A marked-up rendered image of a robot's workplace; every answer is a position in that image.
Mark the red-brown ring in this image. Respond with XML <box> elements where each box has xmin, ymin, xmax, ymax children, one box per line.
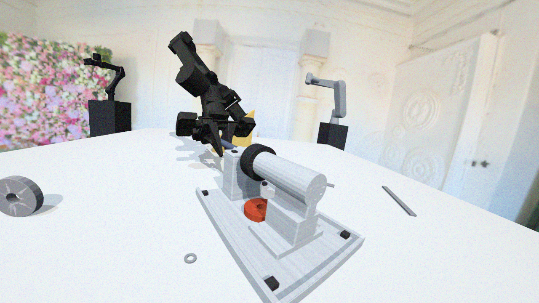
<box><xmin>244</xmin><ymin>198</ymin><xmax>268</xmax><ymax>223</ymax></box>

